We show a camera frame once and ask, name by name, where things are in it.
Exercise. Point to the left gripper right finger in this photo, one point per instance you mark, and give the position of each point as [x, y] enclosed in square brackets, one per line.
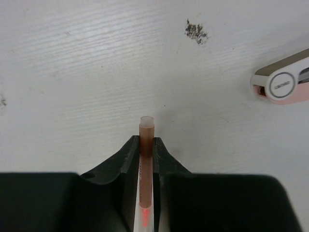
[191, 202]

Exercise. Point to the orange highlighter pen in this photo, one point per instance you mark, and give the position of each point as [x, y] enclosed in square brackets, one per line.
[146, 137]

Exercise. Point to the pink correction tape dispenser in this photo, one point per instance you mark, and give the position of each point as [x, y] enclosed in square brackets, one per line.
[285, 81]

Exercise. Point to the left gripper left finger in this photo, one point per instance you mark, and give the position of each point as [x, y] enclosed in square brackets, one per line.
[102, 199]

